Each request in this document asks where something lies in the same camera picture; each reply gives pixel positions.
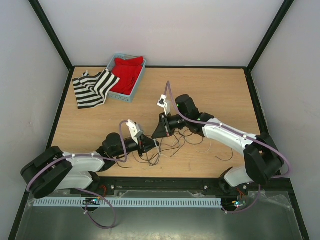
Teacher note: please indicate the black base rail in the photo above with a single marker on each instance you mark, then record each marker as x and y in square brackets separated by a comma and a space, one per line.
[207, 186]

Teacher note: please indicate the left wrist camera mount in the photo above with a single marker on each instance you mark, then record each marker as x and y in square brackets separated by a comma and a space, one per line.
[135, 130]

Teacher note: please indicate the black white striped cloth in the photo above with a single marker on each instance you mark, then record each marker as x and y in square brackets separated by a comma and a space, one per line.
[91, 91]

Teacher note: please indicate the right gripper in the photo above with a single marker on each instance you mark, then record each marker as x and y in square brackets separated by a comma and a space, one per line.
[164, 129]

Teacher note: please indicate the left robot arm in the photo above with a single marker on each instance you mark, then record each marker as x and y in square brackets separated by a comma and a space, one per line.
[55, 170]

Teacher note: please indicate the light blue plastic basket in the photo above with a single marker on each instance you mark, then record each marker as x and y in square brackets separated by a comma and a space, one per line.
[122, 97]

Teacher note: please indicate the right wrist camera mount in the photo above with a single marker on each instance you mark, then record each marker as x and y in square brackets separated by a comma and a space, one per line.
[164, 103]

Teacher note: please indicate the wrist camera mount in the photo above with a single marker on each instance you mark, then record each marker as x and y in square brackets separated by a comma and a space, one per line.
[135, 130]
[164, 103]

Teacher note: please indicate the red cloth in basket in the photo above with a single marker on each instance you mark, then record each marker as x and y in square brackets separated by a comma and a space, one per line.
[128, 71]

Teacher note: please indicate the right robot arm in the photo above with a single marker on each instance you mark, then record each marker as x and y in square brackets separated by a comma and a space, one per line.
[262, 159]

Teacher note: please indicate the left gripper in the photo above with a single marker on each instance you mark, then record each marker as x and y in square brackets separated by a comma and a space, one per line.
[145, 144]

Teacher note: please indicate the light blue cable duct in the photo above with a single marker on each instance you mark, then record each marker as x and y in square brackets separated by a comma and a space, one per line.
[129, 202]

